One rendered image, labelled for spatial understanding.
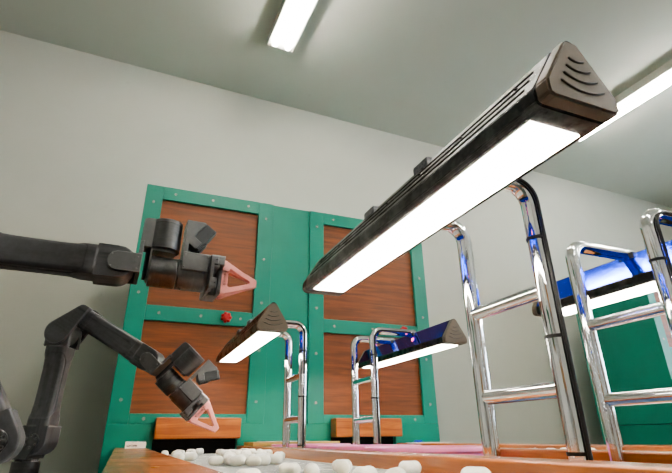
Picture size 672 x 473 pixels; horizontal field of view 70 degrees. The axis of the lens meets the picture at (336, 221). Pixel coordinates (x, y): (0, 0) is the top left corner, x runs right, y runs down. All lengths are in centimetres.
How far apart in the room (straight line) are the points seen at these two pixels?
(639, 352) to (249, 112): 299
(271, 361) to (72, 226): 141
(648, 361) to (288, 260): 238
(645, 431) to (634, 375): 32
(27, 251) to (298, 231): 150
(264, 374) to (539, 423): 235
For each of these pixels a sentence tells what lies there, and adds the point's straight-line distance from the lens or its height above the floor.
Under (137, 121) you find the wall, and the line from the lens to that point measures 326.
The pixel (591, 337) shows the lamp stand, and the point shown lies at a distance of 93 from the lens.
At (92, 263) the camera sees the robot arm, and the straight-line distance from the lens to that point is 92.
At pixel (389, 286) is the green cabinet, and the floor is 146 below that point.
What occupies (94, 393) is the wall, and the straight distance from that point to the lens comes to 273.
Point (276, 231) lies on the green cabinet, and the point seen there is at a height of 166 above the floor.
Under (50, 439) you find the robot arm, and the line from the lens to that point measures 148.
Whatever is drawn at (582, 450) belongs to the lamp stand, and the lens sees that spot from 64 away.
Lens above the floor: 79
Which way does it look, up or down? 24 degrees up
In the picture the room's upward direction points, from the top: 1 degrees counter-clockwise
